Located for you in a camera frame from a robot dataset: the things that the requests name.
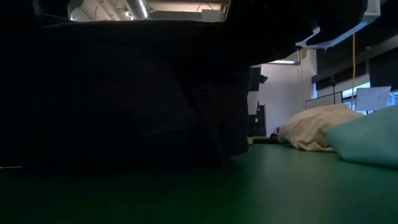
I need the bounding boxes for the yellow hanging cable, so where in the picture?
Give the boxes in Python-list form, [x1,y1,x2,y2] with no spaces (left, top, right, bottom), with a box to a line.
[351,32,357,108]

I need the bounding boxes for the dark grey shorts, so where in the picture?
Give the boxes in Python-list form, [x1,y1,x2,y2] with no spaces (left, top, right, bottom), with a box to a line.
[0,18,251,175]

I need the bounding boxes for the grey office partition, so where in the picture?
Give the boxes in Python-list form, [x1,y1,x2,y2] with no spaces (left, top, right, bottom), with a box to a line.
[305,91,344,110]

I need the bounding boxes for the white board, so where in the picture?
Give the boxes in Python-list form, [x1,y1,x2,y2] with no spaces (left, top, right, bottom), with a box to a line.
[355,86,392,112]

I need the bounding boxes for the narrow shiny round duct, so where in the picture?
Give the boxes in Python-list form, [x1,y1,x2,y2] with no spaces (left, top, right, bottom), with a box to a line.
[126,0,149,20]

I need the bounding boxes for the black equipment cabinet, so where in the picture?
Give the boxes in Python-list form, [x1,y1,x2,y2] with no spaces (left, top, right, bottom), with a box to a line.
[248,104,267,138]

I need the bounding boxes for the ceiling tube light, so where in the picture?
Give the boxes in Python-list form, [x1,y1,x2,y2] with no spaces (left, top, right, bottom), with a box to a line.
[267,58,302,66]

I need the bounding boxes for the beige folded garment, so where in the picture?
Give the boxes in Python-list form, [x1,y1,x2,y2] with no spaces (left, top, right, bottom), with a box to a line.
[277,103,363,152]

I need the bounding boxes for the rectangular metal ceiling duct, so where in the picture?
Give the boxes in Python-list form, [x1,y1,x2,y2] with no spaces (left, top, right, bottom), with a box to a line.
[295,0,382,52]

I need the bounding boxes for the green table mat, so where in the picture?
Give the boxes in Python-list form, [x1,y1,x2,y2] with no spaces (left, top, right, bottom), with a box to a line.
[0,144,398,224]

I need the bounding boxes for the light blue shorts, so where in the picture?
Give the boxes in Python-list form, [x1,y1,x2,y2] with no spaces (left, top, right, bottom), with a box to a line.
[326,105,398,169]

